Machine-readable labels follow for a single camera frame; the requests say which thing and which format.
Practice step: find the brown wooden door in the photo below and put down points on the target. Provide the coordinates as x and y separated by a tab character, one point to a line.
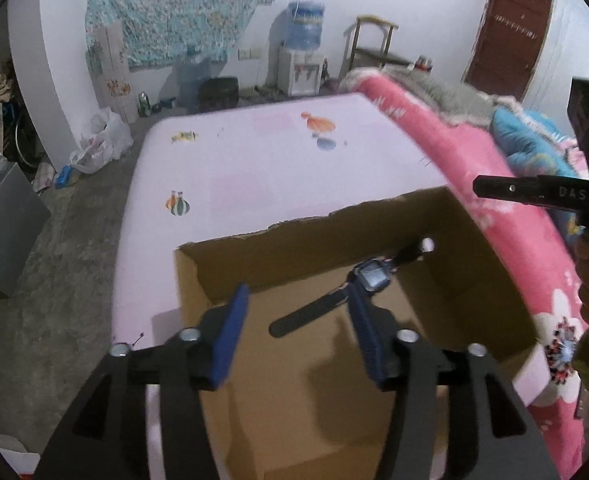
509	35

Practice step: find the grey fur blanket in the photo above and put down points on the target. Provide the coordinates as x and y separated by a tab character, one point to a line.
424	90

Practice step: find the cardboard box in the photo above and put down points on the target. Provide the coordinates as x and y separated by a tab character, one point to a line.
299	410

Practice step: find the grey board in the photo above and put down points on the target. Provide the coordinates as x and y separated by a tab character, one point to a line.
9	230

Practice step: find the wall socket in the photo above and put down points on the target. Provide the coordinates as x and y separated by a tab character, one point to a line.
250	53

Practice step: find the blue water jug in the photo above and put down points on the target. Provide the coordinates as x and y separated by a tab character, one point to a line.
194	75

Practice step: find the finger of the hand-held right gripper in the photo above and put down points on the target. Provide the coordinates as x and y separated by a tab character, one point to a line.
514	191

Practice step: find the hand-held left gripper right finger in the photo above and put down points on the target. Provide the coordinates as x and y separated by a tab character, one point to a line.
364	320

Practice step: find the black digital wrist watch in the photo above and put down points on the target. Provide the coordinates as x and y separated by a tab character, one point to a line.
372	275

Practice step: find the wooden chair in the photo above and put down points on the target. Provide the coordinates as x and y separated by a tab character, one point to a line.
374	52

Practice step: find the white water dispenser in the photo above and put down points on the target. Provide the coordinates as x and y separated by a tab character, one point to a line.
299	72

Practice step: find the white cabinet with stickers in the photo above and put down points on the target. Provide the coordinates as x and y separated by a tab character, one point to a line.
112	75

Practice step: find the green bottle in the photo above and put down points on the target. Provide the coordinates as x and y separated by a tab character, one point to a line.
144	105

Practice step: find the blue patterned quilt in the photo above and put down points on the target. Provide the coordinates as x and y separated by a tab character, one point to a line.
524	145

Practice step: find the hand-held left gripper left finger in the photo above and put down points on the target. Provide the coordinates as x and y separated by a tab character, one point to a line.
232	330

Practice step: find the white panelled door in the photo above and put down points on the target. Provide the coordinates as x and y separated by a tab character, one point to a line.
569	45

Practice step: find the pink floral blanket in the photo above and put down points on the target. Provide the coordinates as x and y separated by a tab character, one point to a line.
474	160

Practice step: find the white plastic bag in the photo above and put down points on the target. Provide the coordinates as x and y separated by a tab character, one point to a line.
102	140

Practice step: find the dark woven basket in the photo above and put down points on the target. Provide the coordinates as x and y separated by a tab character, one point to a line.
219	92

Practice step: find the teal floral hanging cloth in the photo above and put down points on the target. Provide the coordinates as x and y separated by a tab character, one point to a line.
174	5

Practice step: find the blue packet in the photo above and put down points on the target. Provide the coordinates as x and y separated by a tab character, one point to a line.
64	176

